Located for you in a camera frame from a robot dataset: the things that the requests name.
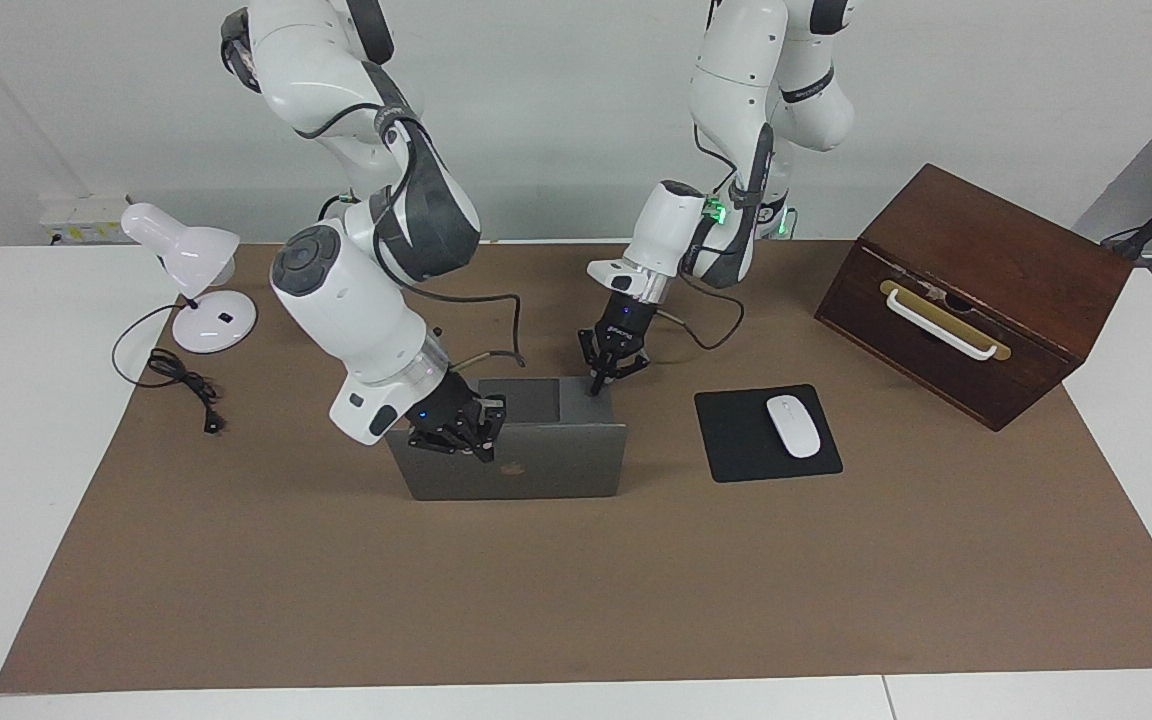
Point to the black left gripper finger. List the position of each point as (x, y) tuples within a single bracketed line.
[(596, 375), (631, 368)]

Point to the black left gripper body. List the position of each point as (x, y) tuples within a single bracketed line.
[(628, 325)]

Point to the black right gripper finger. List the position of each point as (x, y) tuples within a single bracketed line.
[(492, 410), (481, 445)]

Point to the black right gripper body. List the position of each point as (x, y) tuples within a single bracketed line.
[(441, 415)]

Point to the grey aluminium laptop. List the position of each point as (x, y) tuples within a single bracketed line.
[(536, 455)]

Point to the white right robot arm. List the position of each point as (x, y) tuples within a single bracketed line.
[(346, 290)]

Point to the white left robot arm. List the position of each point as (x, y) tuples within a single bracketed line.
[(736, 80)]

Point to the black mouse pad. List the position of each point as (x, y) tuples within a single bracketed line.
[(736, 440)]

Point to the brown table mat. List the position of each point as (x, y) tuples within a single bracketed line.
[(576, 580)]

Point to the white computer mouse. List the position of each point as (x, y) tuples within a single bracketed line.
[(794, 426)]

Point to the white desk lamp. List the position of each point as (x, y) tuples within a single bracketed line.
[(191, 255)]

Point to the dark brown wooden box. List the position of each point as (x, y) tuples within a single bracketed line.
[(996, 250)]

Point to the white power strip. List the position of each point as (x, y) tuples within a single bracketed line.
[(86, 218)]

